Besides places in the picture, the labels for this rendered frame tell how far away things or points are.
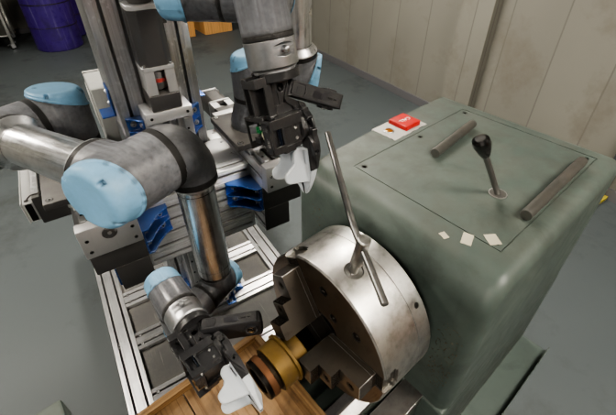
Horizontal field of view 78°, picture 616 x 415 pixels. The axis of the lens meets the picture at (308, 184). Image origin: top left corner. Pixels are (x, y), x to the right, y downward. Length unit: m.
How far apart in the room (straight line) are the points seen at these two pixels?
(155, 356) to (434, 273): 1.38
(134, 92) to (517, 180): 1.03
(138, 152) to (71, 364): 1.70
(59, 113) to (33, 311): 1.67
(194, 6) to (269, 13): 0.17
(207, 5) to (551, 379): 2.05
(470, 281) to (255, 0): 0.53
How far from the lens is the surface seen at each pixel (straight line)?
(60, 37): 6.70
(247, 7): 0.56
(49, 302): 2.56
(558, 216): 0.87
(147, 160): 0.65
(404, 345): 0.71
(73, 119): 1.05
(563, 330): 2.42
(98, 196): 0.64
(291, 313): 0.72
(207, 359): 0.74
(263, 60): 0.56
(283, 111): 0.59
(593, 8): 3.29
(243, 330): 0.78
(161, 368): 1.82
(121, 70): 1.22
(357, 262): 0.63
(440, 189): 0.84
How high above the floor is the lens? 1.74
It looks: 37 degrees down
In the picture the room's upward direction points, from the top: straight up
